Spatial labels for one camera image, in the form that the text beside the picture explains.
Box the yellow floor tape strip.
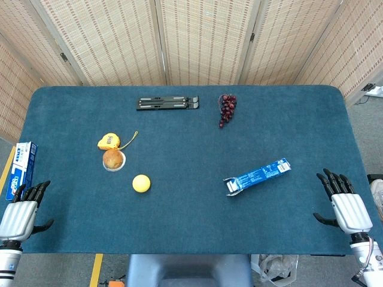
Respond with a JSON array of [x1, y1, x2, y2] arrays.
[[89, 253, 104, 287], [0, 146, 17, 195]]

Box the yellow ball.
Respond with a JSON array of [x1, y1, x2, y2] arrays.
[[132, 174, 151, 193]]

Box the grey blue robot body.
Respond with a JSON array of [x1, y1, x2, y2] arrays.
[[125, 254, 254, 287]]

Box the black folding laptop stand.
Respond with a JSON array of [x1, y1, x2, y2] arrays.
[[136, 95, 200, 111]]

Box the white sneaker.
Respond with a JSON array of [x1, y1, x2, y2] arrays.
[[369, 178, 383, 222]]

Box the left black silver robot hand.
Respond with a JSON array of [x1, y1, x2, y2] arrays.
[[0, 180, 55, 242]]

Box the yellow tape measure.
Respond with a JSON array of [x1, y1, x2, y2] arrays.
[[97, 130, 139, 151]]

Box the orange fruit jelly cup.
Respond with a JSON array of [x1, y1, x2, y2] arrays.
[[102, 149, 127, 172]]

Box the clear plastic bag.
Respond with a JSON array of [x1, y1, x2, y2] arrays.
[[250, 254, 299, 284]]

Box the woven folding screen panel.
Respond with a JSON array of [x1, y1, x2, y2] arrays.
[[0, 34, 41, 143], [29, 0, 168, 87], [0, 0, 87, 87], [154, 0, 263, 86], [294, 0, 383, 104], [239, 0, 348, 86]]

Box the blue white carton box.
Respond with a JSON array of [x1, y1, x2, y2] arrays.
[[5, 141, 39, 201]]

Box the white red wrist cable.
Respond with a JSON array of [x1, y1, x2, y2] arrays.
[[354, 236, 376, 277]]

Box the blue carpet table cover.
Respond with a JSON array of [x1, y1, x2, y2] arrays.
[[13, 85, 375, 257]]

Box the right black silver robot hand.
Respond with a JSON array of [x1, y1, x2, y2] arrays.
[[312, 168, 374, 236]]

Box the dark red grape bunch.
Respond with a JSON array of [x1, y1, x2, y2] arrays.
[[218, 93, 238, 129]]

